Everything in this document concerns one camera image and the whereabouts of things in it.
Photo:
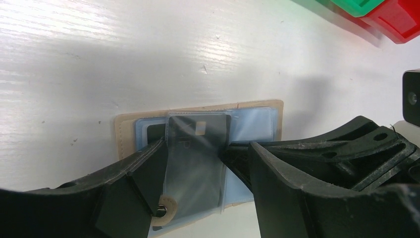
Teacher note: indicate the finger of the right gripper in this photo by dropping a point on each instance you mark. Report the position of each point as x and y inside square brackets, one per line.
[359, 156]

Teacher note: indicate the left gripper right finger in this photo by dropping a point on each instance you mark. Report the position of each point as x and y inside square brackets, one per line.
[292, 204]

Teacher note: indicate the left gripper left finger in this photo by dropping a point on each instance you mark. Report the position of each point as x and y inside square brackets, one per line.
[117, 201]

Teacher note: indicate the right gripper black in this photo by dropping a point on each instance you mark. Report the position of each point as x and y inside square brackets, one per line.
[411, 96]

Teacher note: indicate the beige card holder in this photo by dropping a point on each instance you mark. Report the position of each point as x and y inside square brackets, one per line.
[250, 121]

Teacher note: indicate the right red bin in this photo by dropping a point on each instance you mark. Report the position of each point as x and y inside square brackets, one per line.
[399, 20]

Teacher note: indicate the green bin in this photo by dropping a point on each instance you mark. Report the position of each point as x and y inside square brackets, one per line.
[357, 8]

